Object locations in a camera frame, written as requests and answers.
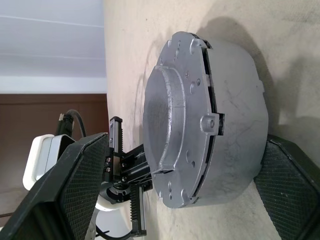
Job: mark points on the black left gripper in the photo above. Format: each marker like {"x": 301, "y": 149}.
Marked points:
{"x": 115, "y": 140}

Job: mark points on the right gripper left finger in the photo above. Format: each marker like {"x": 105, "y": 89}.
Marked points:
{"x": 55, "y": 195}

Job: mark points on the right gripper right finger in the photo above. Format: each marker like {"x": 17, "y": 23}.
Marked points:
{"x": 290, "y": 195}

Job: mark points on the silver flanged motor cover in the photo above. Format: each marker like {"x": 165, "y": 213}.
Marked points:
{"x": 170, "y": 105}

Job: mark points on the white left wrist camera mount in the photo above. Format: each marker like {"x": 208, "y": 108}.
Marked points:
{"x": 37, "y": 160}

